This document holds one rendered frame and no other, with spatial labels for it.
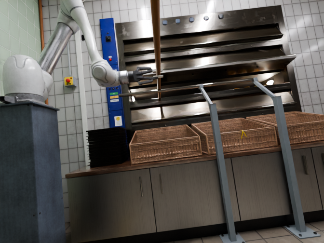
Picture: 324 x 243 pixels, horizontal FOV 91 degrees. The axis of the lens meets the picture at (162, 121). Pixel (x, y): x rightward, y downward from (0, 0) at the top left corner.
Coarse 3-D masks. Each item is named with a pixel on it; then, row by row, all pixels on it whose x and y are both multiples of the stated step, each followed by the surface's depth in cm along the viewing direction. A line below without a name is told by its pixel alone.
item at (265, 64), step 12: (252, 60) 166; (264, 60) 166; (276, 60) 167; (288, 60) 170; (168, 72) 164; (180, 72) 167; (192, 72) 170; (204, 72) 172; (216, 72) 175; (228, 72) 178; (240, 72) 181; (132, 84) 178; (144, 84) 181
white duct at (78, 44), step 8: (80, 40) 180; (80, 48) 178; (80, 56) 178; (80, 64) 177; (80, 72) 176; (80, 80) 175; (80, 88) 175; (80, 96) 174; (88, 144) 170; (88, 152) 169; (88, 160) 168
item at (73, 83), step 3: (66, 78) 170; (69, 78) 170; (72, 78) 170; (75, 78) 175; (72, 81) 170; (75, 81) 174; (66, 84) 169; (69, 84) 169; (72, 84) 169; (75, 84) 173; (69, 87) 175
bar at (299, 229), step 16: (240, 80) 140; (256, 80) 139; (272, 96) 121; (288, 144) 113; (224, 160) 112; (288, 160) 112; (224, 176) 111; (288, 176) 113; (224, 192) 110; (224, 208) 113; (304, 224) 109; (224, 240) 110; (240, 240) 108
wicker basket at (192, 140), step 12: (144, 132) 169; (156, 132) 169; (168, 132) 169; (180, 132) 169; (192, 132) 143; (132, 144) 122; (144, 144) 123; (156, 144) 123; (168, 144) 123; (180, 144) 124; (192, 144) 124; (132, 156) 126; (144, 156) 154; (156, 156) 122; (168, 156) 123; (180, 156) 123; (192, 156) 123
